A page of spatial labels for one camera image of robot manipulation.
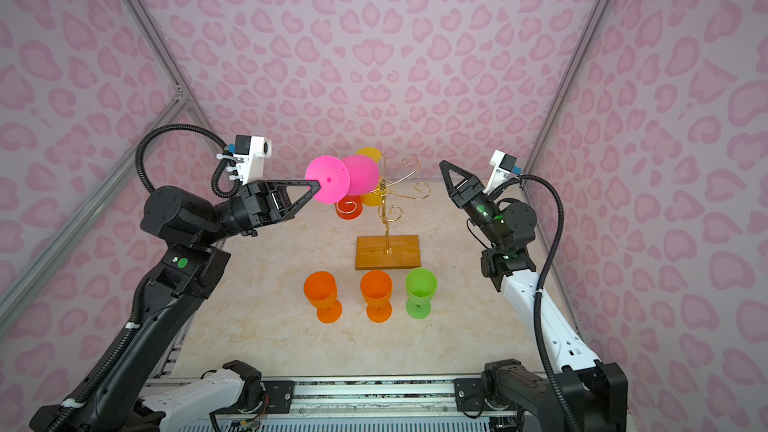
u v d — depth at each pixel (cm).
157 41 81
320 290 77
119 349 38
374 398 75
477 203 59
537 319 44
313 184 47
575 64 86
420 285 84
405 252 98
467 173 59
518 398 54
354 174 45
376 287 78
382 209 80
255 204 42
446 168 61
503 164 59
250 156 45
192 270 43
